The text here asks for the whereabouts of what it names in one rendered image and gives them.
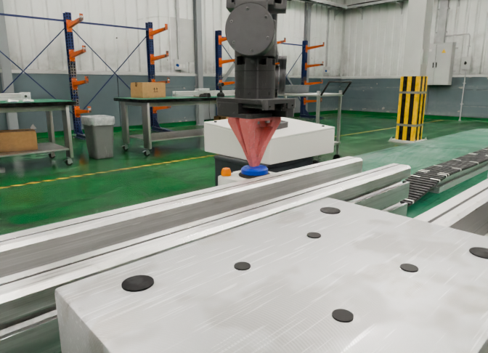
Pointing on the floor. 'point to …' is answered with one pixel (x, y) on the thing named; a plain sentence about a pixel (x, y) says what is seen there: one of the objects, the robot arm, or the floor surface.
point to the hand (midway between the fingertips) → (254, 160)
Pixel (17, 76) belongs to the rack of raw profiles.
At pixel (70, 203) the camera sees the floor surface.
